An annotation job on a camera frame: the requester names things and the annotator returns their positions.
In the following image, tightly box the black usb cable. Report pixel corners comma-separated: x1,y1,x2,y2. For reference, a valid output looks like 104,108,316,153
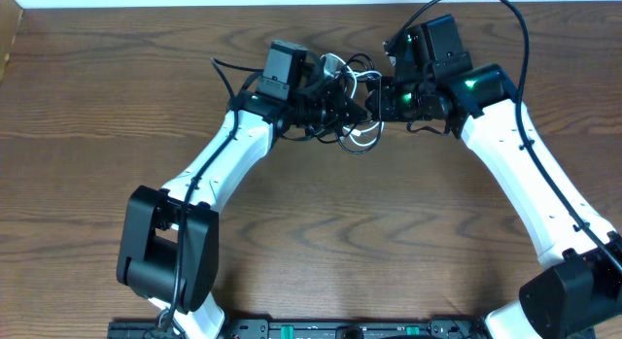
281,51,385,156

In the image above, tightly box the white usb cable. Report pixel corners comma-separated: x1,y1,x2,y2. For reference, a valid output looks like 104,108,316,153
323,52,385,149

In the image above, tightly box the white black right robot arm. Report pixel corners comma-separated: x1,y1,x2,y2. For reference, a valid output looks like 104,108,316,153
366,15,621,338

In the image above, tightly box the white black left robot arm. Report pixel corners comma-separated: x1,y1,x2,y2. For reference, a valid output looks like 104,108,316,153
116,40,373,338

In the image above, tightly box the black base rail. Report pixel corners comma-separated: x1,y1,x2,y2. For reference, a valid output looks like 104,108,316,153
106,309,597,339

